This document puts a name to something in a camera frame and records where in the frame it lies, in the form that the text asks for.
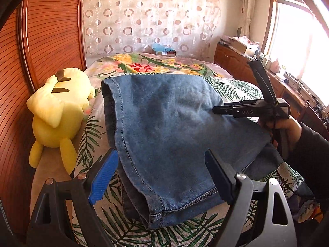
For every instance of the sheer circle pattern curtain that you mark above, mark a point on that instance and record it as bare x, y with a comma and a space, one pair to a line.
154, 15

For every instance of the blue denim pants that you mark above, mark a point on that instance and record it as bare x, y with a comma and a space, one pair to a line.
167, 133

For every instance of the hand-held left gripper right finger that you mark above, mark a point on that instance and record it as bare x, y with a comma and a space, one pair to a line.
216, 169

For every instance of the yellow plush toy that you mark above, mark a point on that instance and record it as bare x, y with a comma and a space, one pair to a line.
61, 113

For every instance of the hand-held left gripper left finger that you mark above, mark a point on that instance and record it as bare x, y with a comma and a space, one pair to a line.
105, 175

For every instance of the leaf print quilt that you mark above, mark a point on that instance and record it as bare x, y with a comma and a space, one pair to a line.
123, 226

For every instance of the pink bottle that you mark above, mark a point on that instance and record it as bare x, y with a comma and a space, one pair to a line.
276, 65

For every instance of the floral blanket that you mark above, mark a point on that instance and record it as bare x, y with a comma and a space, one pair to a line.
159, 64

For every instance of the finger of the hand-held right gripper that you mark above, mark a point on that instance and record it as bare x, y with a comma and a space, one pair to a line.
263, 82
241, 110

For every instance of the wooden framed window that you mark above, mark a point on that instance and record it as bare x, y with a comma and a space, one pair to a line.
298, 38

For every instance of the small cardboard box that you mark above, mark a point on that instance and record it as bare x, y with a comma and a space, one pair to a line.
167, 53

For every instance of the person's right forearm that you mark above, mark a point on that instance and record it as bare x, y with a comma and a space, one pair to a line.
311, 159

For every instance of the person's right hand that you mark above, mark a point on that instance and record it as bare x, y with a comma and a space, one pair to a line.
290, 131

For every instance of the wooden cabinet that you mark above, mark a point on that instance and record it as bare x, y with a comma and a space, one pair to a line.
231, 61

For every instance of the wooden slatted wardrobe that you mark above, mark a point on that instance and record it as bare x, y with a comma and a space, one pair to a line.
38, 43

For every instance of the beige window curtain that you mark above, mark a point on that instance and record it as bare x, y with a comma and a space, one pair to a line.
247, 5

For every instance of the cardboard box with papers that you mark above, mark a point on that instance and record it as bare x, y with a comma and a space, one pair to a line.
244, 47

